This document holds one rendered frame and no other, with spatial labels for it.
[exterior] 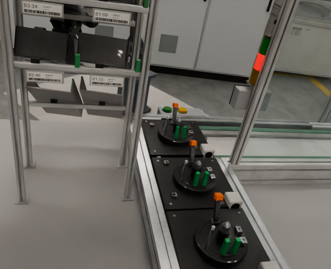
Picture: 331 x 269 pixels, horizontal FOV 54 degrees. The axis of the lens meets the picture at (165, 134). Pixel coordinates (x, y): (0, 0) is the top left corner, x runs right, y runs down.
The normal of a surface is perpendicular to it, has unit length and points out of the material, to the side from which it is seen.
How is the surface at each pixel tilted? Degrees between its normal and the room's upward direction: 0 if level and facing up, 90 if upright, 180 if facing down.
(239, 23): 90
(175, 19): 90
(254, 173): 90
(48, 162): 0
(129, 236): 0
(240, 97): 90
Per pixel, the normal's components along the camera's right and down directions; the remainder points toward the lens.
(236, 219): 0.17, -0.83
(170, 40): 0.09, 0.55
